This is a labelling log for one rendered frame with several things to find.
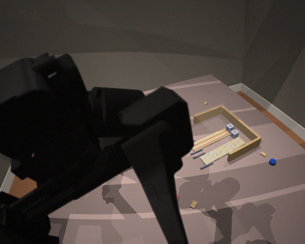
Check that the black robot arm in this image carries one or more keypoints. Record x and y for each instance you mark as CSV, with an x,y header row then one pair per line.
x,y
35,109

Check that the speckled beige flat strip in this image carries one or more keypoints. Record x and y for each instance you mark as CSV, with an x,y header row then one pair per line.
x,y
213,155

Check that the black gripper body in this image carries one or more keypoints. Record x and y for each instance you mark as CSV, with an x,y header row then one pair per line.
x,y
67,169

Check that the tan strip with red stripes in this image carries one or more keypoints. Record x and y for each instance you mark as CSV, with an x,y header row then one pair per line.
x,y
204,142

